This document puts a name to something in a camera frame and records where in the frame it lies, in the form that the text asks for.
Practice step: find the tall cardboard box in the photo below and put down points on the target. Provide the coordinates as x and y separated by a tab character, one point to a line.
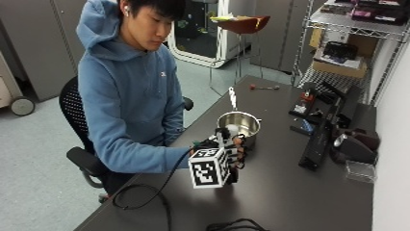
365	43

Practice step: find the black mesh office chair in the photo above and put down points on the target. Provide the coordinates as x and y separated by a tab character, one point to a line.
74	109

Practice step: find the the person in blue hoodie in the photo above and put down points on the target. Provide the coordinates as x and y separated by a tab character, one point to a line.
128	96

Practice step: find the white round ball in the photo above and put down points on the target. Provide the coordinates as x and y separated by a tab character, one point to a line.
232	129

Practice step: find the white framed glass enclosure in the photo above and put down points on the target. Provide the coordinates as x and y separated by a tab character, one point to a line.
200	48

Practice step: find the flat cardboard box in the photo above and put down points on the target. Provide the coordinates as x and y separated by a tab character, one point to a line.
339	68

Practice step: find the pile of dark boxes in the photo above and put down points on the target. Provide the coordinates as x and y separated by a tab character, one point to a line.
371	9

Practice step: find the white earbud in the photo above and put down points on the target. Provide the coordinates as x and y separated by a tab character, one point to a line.
126	11

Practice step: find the small blue black device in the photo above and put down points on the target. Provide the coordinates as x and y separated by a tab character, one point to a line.
303	126

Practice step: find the white cube with black markers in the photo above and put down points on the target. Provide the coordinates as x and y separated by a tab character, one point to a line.
206	170

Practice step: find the brown stool with metal legs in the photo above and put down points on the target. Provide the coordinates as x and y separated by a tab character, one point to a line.
245	24

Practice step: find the grey metal cabinet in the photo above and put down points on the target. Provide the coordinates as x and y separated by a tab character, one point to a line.
39	48

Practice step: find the yellow paper sheet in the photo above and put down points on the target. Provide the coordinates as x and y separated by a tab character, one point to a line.
224	18

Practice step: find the black box with red parts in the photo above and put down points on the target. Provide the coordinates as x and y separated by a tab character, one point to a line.
303	104

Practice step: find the beige cart with wheel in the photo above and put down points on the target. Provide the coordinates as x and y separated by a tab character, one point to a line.
16	102

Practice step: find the black pouch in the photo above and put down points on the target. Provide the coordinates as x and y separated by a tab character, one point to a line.
339	49

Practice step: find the grey tall locker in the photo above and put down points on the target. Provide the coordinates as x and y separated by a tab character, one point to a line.
281	35

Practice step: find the clear plastic box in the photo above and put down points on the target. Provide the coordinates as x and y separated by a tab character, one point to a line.
361	171

